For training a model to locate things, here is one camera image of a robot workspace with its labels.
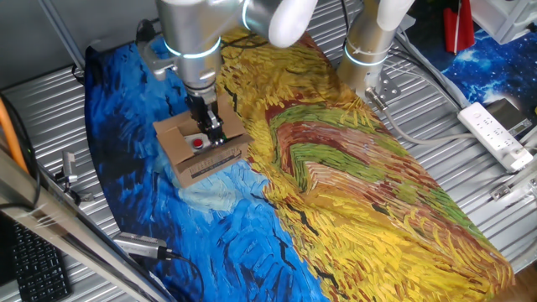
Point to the red flag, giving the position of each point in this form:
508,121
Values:
451,25

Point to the small metal clamp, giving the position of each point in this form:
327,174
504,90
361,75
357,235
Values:
68,161

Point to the aluminium frame bar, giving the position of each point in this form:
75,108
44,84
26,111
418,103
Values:
63,226

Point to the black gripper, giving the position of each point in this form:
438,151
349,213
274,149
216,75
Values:
202,107

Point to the grey red-button switch box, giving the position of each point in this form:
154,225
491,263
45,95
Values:
197,143

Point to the brown cardboard box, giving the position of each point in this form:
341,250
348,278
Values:
210,163

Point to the white plastic crate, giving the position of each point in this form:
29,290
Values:
503,17

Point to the Van Gogh print cloth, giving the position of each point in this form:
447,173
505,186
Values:
356,209

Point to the silver exterior camera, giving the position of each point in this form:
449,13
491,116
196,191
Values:
138,245

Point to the white power strip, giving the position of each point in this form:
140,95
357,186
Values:
491,134

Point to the black keyboard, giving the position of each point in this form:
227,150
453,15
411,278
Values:
38,268

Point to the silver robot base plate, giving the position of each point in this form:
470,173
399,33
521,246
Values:
390,88

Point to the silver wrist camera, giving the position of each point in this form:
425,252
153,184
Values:
153,63

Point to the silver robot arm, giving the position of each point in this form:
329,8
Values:
189,25

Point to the aluminium bracket piece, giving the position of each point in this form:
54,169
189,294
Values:
503,191

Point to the grey frame post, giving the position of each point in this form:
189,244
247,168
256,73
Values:
63,38

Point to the starry blue cloth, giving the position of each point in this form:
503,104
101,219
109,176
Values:
495,67

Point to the grey device with screen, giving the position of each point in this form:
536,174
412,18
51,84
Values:
509,115

